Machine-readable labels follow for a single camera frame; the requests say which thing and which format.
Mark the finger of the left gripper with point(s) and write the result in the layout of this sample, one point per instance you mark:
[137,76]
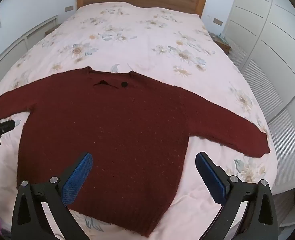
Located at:
[7,126]

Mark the wooden nightstand right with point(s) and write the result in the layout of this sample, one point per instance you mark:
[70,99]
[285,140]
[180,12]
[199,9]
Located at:
[221,43]

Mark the dark red knit sweater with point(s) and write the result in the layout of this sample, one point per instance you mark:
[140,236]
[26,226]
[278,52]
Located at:
[137,130]

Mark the wall socket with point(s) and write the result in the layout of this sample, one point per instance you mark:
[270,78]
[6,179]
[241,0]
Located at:
[218,22]
[70,8]

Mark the white low cabinet left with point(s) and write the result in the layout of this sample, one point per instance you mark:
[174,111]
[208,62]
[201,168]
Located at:
[24,43]

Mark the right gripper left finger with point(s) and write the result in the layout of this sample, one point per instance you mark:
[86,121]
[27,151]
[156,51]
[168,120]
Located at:
[29,220]

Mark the wall socket left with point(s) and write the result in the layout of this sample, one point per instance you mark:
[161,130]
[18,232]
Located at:
[70,8]

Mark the white wardrobe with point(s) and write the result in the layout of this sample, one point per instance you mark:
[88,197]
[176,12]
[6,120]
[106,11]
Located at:
[261,34]

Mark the wall socket right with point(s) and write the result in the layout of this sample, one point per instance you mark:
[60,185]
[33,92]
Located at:
[218,22]

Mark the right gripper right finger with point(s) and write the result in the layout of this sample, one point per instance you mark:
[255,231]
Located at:
[259,220]

